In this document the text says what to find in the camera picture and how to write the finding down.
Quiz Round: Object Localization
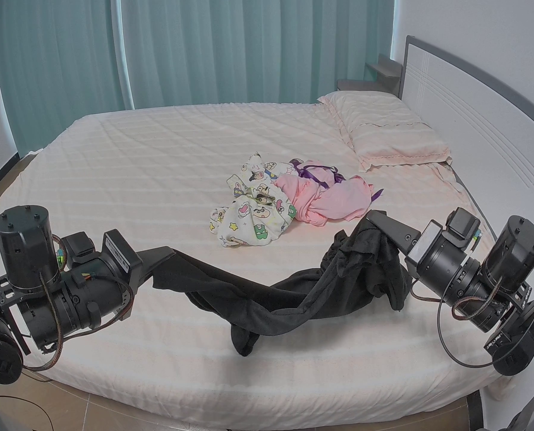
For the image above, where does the black garment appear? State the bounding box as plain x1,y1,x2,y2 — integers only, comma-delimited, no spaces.
152,217,413,357

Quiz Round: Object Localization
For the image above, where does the white printed garment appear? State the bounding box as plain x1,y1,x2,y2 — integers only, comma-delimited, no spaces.
209,152,298,248

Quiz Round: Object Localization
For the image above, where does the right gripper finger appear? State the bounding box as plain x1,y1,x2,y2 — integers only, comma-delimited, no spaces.
366,210,423,256

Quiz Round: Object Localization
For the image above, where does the black cable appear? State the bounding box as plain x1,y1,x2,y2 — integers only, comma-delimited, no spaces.
436,281,505,368
22,272,66,372
0,395,54,431

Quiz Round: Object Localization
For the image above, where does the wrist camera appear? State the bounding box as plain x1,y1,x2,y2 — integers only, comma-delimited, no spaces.
62,233,105,269
445,207,483,251

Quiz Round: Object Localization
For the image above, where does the cream pillow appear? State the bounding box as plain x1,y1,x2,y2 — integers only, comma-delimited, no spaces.
317,90,452,172

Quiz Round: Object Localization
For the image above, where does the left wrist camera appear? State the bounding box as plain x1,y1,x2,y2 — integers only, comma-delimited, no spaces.
62,233,105,269

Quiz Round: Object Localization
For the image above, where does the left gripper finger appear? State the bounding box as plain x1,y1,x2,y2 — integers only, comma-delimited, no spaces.
133,246,178,289

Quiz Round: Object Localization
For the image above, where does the grey bedside table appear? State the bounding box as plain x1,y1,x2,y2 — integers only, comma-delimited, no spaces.
336,54,404,98

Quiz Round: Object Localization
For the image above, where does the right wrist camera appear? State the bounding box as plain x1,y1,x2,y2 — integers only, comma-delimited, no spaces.
445,207,483,251

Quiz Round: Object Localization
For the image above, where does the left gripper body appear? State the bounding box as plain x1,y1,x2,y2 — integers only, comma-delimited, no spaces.
25,229,143,348

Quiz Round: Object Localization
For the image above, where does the bed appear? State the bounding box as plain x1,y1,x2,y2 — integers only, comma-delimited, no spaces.
0,35,534,414

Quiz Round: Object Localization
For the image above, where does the blue-green curtain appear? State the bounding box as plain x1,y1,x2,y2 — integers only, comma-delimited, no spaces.
0,0,135,154
114,0,398,109

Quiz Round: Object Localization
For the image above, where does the pink garment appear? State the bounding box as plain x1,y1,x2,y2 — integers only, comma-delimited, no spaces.
272,160,384,227

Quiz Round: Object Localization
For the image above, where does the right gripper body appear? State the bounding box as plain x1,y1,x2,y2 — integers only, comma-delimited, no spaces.
404,220,513,334

